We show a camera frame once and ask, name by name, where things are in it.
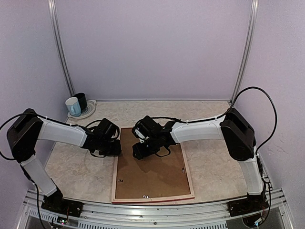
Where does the brown cardboard backing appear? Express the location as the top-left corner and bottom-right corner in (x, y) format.
(115, 128), (193, 199)

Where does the red wooden picture frame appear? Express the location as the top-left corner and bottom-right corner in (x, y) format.
(111, 127), (195, 205)

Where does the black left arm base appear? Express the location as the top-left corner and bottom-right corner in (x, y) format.
(41, 199), (83, 218)

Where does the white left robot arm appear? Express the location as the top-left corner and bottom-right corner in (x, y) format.
(0, 108), (122, 212)

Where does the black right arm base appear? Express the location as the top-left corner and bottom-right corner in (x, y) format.
(227, 193), (269, 217)

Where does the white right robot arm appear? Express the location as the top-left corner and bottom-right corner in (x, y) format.
(132, 105), (268, 212)

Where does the white round plate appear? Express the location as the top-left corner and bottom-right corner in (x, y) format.
(67, 100), (97, 119)

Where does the light blue mug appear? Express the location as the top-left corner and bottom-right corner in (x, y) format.
(65, 97), (81, 117)

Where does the dark green mug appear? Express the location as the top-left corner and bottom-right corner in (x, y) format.
(74, 93), (88, 113)

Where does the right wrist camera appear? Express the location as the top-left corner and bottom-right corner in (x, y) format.
(132, 127), (149, 144)

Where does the aluminium front rail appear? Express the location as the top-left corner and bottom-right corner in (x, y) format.
(14, 189), (296, 229)

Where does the left aluminium corner post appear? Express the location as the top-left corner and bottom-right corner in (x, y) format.
(48, 0), (75, 96)

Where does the aluminium corner post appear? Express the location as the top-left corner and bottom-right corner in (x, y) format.
(230, 0), (259, 103)
(48, 0), (75, 96)

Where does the right aluminium corner post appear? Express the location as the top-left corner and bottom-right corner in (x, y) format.
(230, 0), (259, 103)

